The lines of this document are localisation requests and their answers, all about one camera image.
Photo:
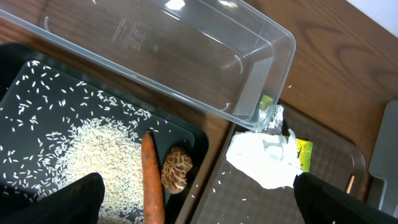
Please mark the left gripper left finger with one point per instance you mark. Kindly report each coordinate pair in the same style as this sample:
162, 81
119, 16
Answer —
78, 202

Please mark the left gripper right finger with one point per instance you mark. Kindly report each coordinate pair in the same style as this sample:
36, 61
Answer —
320, 202

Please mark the wooden chopstick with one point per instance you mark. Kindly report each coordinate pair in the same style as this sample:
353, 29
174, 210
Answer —
350, 184

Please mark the yellow green snack packet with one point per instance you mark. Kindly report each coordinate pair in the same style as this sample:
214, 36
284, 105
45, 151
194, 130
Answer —
304, 150

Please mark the white napkin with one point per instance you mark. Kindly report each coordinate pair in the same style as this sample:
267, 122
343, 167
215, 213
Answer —
271, 160

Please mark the orange carrot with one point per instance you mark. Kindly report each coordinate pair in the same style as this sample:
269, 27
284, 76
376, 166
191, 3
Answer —
154, 211

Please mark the cooked white rice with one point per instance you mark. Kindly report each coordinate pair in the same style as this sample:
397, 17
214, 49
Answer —
56, 129

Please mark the foil wrapper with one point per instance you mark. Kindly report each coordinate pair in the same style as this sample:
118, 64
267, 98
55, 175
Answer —
275, 124

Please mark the brown mushroom food scrap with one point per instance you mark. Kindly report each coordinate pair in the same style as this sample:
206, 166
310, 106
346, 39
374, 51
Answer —
175, 169

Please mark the black plastic tray bin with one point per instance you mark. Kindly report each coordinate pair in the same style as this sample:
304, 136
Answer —
172, 131

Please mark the brown serving tray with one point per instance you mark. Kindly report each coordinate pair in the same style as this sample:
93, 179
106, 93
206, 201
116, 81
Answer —
231, 196

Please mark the clear plastic bin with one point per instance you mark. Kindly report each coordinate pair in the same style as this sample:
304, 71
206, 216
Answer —
223, 57

